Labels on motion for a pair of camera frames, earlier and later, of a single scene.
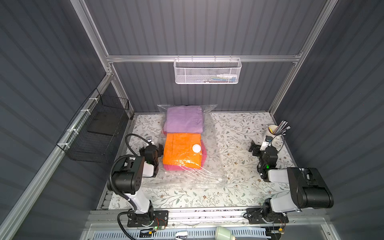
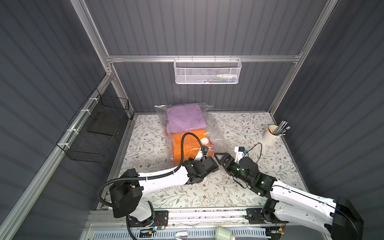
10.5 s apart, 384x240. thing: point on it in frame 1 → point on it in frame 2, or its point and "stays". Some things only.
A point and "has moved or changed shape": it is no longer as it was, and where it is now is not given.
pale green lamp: [223, 233] stays
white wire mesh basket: [207, 70] stays
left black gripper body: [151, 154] → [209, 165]
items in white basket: [224, 78] stays
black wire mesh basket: [91, 136] stays
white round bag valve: [196, 148] → [204, 140]
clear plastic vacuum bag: [189, 158] has moved or changed shape
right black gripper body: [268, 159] → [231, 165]
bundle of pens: [282, 128] stays
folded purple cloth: [183, 119] stays
